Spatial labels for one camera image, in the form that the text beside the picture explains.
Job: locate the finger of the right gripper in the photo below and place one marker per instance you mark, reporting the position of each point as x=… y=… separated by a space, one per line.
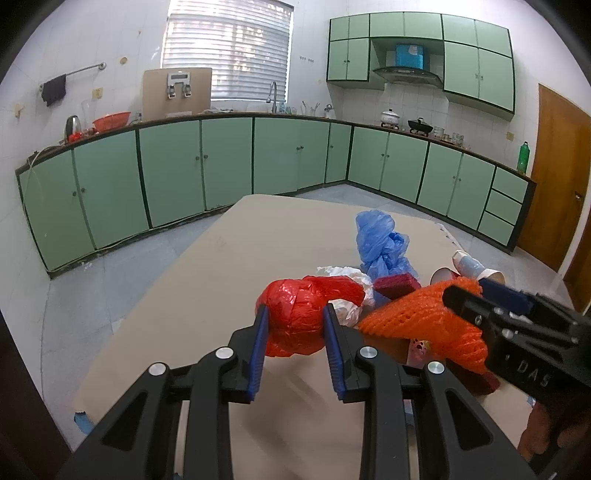
x=536 y=307
x=485 y=313

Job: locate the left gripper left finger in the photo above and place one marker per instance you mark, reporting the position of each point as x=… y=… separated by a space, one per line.
x=173 y=423

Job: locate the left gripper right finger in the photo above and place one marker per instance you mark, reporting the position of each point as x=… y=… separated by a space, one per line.
x=456 y=438

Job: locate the orange foam net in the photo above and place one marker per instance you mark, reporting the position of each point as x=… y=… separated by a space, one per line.
x=422 y=315

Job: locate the white plastic bag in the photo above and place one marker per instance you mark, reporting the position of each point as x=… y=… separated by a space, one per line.
x=349 y=290

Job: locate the red plastic bag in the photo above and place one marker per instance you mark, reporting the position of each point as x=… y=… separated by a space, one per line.
x=296 y=321

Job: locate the green lower kitchen cabinets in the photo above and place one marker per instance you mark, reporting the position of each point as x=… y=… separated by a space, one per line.
x=96 y=194

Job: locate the person right hand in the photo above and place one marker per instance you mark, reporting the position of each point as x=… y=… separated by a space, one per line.
x=535 y=439

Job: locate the blue paper cup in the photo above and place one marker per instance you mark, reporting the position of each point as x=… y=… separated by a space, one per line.
x=468 y=266

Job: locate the red paper cup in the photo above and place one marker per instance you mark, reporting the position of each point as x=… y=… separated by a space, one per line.
x=444 y=274

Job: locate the dark red box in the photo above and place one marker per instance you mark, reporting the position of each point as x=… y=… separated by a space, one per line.
x=396 y=286

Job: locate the blue plastic bag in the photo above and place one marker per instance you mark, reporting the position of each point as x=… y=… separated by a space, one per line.
x=381 y=247

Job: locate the brown wooden door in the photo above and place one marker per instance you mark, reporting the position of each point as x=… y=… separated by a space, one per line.
x=561 y=171

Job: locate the green bottle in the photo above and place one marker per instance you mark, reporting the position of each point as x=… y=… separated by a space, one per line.
x=523 y=158

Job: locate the black wok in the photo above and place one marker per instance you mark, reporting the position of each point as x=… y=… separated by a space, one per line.
x=420 y=127

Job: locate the white cooking pot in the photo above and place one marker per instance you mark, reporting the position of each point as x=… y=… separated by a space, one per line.
x=390 y=119

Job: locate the black range hood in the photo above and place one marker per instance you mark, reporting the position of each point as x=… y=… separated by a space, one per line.
x=409 y=76

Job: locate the blue box above hood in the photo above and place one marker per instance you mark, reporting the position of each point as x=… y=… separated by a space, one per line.
x=410 y=56

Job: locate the chrome sink faucet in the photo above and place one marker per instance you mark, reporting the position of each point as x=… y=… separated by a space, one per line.
x=272 y=98

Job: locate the red plastic basin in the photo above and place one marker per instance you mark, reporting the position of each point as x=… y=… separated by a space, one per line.
x=111 y=122

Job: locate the steel electric kettle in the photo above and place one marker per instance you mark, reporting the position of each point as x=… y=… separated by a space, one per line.
x=73 y=126

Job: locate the cardboard water purifier box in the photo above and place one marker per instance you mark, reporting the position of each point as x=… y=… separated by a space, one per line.
x=168 y=93

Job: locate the dark hanging towel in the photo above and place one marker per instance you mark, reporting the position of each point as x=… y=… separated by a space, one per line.
x=54 y=90

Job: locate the metal towel bar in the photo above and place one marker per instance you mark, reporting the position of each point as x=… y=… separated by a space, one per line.
x=98 y=66

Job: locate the window with white blinds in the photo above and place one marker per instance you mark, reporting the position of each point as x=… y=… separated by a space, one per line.
x=246 y=44

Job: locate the green upper wall cabinets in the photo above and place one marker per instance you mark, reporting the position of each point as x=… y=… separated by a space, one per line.
x=473 y=58

